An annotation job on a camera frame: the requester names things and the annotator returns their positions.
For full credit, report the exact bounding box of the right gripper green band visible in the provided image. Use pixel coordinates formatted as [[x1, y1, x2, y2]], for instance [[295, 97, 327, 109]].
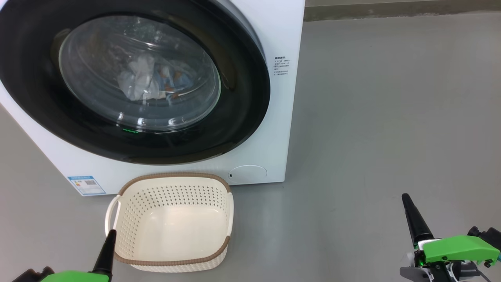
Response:
[[399, 193, 501, 282]]

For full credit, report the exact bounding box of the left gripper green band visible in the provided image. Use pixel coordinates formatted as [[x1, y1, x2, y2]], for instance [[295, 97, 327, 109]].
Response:
[[39, 230, 117, 282]]

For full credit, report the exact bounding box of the white garment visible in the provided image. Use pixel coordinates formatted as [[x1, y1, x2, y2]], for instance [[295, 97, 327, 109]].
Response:
[[117, 54, 165, 101]]

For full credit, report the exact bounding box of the black round glass washer door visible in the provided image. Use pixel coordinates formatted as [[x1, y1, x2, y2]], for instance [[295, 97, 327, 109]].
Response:
[[0, 0, 271, 165]]

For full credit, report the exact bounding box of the cream perforated laundry basket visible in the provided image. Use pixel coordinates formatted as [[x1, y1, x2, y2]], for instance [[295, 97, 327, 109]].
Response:
[[105, 173, 234, 273]]

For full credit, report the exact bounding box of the white front-load washing machine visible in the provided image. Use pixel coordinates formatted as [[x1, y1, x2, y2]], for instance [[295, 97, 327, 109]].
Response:
[[0, 0, 306, 195]]

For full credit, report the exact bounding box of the blue energy label sticker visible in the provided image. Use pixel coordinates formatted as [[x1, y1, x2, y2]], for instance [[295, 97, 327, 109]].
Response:
[[67, 176, 106, 196]]

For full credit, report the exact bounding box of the round white filter cover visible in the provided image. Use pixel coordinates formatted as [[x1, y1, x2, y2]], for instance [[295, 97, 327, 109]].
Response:
[[228, 165, 268, 184]]

